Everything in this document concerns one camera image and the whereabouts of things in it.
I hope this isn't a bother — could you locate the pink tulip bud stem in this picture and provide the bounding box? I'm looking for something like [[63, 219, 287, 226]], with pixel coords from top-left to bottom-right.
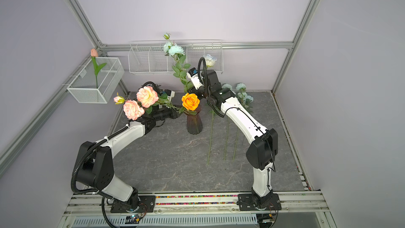
[[90, 48, 107, 88]]

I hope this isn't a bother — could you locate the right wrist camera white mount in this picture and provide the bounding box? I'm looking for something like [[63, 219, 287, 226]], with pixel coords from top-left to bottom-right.
[[187, 68, 203, 90]]

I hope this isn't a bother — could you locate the pink rose branch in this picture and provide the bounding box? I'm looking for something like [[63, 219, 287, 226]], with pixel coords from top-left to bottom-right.
[[113, 86, 177, 120]]

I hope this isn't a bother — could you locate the white mesh side basket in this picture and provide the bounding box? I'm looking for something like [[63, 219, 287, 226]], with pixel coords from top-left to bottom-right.
[[66, 57, 124, 104]]

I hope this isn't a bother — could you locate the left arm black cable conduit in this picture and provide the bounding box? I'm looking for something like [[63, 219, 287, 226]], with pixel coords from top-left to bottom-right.
[[71, 126, 130, 195]]

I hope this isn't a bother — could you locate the white rose stem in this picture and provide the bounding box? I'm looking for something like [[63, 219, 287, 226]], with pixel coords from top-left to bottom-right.
[[204, 54, 217, 68]]

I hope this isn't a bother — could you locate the dark ribbed glass vase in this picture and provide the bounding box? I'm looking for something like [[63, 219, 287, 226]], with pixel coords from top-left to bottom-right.
[[186, 107, 203, 135]]

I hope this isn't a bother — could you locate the orange rose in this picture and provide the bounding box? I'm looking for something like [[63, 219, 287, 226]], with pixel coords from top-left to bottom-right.
[[181, 93, 200, 111]]

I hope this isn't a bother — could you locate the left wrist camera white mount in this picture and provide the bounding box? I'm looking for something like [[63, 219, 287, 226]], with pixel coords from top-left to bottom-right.
[[164, 89, 176, 101]]

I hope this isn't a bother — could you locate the white wire wall basket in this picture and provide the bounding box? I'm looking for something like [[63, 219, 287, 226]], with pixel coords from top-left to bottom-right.
[[128, 39, 224, 75]]

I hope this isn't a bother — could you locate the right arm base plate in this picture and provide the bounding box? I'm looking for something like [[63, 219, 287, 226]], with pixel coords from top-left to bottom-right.
[[237, 191, 282, 211]]

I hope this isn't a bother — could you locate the white vent grille strip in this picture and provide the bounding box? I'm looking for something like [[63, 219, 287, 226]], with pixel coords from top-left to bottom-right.
[[71, 214, 258, 228]]

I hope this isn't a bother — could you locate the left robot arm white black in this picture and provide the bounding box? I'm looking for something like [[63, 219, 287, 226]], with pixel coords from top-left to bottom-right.
[[70, 107, 179, 211]]

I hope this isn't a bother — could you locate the aluminium front rail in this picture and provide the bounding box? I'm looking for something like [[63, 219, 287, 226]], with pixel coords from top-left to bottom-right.
[[64, 191, 330, 216]]

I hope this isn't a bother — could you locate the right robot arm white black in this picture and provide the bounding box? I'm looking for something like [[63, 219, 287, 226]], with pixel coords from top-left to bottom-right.
[[187, 68, 278, 209]]

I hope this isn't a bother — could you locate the teal rose branch remaining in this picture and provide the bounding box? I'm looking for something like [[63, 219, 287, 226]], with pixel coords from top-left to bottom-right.
[[163, 33, 192, 92]]

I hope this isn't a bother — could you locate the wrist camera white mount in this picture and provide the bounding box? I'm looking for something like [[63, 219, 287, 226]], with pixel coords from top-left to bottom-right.
[[187, 68, 203, 90], [164, 89, 176, 101]]

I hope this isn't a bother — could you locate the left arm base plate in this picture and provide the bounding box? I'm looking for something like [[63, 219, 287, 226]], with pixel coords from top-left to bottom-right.
[[110, 195, 156, 214]]

